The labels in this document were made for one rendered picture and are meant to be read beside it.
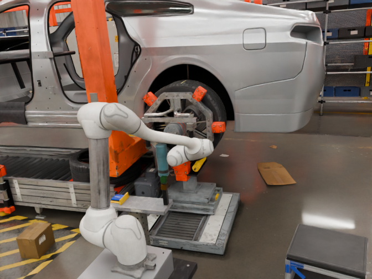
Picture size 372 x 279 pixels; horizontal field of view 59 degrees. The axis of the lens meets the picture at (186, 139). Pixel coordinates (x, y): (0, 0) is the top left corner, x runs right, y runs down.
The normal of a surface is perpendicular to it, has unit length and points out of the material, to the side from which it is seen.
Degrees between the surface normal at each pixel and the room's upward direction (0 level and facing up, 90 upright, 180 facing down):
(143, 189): 90
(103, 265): 4
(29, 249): 90
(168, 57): 90
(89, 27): 90
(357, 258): 0
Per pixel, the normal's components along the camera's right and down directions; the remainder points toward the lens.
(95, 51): -0.30, 0.32
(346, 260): -0.07, -0.95
